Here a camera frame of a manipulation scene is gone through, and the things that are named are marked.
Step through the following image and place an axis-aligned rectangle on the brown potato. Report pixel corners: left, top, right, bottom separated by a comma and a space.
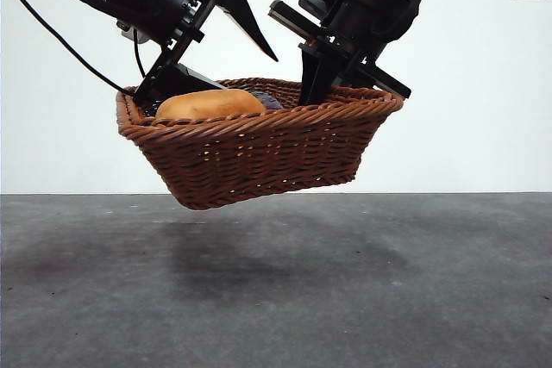
154, 88, 267, 122

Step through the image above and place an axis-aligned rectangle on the purple eggplant with green stem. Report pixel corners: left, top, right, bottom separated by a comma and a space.
251, 90, 285, 112

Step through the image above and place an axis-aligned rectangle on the brown wicker basket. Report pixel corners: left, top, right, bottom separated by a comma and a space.
115, 78, 405, 211

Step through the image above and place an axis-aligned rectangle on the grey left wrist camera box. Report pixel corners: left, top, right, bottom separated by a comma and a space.
116, 18, 150, 46

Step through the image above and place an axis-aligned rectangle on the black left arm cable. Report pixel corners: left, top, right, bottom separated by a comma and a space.
0, 0, 147, 97

